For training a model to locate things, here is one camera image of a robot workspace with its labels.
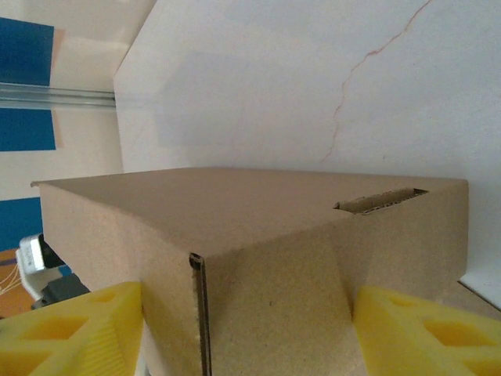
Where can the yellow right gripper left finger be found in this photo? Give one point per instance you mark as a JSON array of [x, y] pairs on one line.
[[70, 337]]

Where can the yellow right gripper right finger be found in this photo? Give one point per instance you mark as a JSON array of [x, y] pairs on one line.
[[430, 337]]

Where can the brown cardboard box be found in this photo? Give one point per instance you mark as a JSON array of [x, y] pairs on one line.
[[254, 243]]

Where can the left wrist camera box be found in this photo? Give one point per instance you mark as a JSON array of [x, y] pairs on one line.
[[31, 252]]

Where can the aluminium left corner post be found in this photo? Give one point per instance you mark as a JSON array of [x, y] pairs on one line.
[[58, 98]]

